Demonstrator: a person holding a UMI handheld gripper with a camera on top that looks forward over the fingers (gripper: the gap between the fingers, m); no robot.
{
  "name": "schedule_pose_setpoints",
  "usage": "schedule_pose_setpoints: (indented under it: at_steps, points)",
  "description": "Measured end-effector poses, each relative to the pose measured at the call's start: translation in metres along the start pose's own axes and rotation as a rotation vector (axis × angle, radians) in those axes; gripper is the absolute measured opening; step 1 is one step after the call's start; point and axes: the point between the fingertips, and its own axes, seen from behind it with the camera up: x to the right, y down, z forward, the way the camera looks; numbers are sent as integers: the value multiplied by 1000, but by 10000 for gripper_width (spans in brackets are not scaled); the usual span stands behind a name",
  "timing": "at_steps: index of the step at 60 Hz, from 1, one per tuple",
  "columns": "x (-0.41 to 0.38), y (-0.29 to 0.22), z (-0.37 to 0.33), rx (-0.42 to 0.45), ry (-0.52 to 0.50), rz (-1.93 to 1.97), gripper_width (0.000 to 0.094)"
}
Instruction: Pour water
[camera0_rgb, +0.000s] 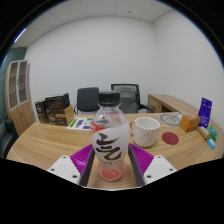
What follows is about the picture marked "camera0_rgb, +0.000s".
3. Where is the long ceiling light panel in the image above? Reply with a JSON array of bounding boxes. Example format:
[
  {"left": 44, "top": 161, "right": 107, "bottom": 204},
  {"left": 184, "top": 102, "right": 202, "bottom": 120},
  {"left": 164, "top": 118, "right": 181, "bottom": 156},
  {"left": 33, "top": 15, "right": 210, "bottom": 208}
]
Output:
[{"left": 13, "top": 27, "right": 27, "bottom": 44}]

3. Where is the wooden cabinet with glass doors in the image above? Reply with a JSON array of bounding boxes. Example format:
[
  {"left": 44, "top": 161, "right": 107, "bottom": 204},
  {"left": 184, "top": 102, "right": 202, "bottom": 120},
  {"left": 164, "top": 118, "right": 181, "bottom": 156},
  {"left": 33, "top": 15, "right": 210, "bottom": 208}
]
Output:
[{"left": 4, "top": 59, "right": 36, "bottom": 136}]

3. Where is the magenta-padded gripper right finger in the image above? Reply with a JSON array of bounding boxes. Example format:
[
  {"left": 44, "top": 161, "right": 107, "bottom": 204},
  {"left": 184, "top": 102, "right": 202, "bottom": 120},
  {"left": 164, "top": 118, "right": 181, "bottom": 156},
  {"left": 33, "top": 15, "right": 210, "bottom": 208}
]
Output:
[{"left": 128, "top": 143, "right": 178, "bottom": 187}]

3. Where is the orange-brown cardboard box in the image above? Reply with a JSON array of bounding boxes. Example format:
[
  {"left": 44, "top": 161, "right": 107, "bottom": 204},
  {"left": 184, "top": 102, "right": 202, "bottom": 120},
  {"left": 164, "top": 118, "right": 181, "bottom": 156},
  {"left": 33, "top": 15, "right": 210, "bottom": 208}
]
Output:
[{"left": 179, "top": 113, "right": 202, "bottom": 133}]

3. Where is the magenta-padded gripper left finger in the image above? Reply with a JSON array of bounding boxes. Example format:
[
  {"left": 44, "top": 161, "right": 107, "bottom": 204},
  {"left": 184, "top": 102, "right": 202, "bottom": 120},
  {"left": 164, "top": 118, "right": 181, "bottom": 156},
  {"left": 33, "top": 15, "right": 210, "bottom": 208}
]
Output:
[{"left": 46, "top": 143, "right": 96, "bottom": 187}]

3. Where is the black leather armchair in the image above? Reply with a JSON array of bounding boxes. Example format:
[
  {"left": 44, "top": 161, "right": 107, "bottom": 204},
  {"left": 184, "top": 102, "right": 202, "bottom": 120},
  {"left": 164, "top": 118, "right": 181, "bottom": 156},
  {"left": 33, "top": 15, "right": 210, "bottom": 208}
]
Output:
[{"left": 0, "top": 118, "right": 19, "bottom": 158}]

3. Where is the grey mesh-back office chair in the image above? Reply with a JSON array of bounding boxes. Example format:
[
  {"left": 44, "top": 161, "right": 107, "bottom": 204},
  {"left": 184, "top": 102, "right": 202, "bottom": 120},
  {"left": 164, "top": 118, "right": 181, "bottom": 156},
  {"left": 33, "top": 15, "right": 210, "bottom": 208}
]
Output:
[{"left": 110, "top": 83, "right": 155, "bottom": 114}]

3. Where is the black padded office chair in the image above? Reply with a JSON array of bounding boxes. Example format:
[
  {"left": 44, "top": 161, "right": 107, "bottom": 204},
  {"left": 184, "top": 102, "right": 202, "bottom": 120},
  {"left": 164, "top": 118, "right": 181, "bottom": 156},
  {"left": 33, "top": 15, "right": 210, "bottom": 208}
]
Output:
[{"left": 73, "top": 87, "right": 100, "bottom": 115}]

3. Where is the clear drink bottle black cap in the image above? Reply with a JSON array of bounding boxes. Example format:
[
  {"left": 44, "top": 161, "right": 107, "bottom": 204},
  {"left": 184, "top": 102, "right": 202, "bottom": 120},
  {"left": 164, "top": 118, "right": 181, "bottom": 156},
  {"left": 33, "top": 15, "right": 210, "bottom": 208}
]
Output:
[{"left": 90, "top": 90, "right": 132, "bottom": 183}]

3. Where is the dark brown printed box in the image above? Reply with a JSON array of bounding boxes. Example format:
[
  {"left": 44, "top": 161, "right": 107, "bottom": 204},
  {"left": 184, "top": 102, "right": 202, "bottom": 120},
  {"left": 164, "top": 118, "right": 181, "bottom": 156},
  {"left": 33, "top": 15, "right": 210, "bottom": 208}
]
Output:
[{"left": 44, "top": 93, "right": 71, "bottom": 110}]

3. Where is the wooden side desk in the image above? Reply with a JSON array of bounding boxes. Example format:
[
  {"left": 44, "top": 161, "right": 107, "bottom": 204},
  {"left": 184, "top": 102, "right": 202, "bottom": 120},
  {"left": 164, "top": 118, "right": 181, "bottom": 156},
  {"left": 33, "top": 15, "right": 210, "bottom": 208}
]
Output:
[{"left": 147, "top": 93, "right": 201, "bottom": 116}]

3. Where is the white green purple leaflet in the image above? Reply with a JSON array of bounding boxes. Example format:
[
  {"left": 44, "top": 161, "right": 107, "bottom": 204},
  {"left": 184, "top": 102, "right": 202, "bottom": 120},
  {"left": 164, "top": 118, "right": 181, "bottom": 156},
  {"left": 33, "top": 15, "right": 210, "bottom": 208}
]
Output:
[{"left": 66, "top": 116, "right": 94, "bottom": 131}]

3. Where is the white speckled mug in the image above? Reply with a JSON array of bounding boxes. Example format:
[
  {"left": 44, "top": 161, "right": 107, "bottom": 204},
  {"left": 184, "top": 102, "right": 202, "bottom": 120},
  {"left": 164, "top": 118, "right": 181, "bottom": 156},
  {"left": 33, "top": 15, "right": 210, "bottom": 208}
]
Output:
[{"left": 129, "top": 116, "right": 161, "bottom": 148}]

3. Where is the purple standing pouch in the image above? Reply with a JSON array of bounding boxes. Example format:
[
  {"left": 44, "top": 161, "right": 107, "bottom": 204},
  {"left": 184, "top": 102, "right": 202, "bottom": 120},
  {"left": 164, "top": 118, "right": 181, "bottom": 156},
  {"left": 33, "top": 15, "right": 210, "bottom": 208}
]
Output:
[{"left": 198, "top": 97, "right": 213, "bottom": 129}]

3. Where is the green flat box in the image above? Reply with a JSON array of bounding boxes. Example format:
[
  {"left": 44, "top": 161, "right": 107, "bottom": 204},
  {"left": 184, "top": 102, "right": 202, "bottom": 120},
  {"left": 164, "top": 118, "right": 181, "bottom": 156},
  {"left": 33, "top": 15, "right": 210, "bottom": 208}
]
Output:
[{"left": 206, "top": 124, "right": 219, "bottom": 142}]

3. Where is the small tan packet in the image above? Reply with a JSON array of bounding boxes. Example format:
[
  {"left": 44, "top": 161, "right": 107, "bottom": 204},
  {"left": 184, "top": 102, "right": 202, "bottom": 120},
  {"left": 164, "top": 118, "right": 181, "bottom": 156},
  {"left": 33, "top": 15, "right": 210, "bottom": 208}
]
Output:
[{"left": 196, "top": 125, "right": 212, "bottom": 140}]

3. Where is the flat round red coaster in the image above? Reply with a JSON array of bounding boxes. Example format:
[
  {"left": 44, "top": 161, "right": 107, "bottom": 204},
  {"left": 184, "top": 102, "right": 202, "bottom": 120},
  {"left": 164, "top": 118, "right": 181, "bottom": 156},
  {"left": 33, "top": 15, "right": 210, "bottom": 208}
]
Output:
[{"left": 161, "top": 131, "right": 180, "bottom": 146}]

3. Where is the white sheet with grey ring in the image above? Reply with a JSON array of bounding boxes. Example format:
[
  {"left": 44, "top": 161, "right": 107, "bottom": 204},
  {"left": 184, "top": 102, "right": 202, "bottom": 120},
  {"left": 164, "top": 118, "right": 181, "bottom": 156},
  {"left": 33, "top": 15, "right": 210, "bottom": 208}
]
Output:
[{"left": 159, "top": 112, "right": 184, "bottom": 128}]

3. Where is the kraft-sided dark carton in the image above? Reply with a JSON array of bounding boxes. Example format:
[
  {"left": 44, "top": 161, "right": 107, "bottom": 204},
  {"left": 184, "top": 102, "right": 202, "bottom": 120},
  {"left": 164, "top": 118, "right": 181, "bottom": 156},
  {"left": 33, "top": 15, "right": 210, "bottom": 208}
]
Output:
[{"left": 46, "top": 104, "right": 76, "bottom": 127}]

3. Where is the small blue box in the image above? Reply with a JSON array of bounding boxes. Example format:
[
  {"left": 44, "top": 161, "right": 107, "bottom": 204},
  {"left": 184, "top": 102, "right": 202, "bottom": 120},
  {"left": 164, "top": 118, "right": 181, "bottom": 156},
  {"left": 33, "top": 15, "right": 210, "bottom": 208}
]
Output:
[{"left": 207, "top": 138, "right": 217, "bottom": 150}]

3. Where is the tall dark brown box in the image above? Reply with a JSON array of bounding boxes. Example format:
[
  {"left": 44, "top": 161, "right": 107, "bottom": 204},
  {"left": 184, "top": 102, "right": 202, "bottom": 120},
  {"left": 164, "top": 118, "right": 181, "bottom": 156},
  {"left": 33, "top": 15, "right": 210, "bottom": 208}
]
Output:
[{"left": 34, "top": 99, "right": 48, "bottom": 124}]

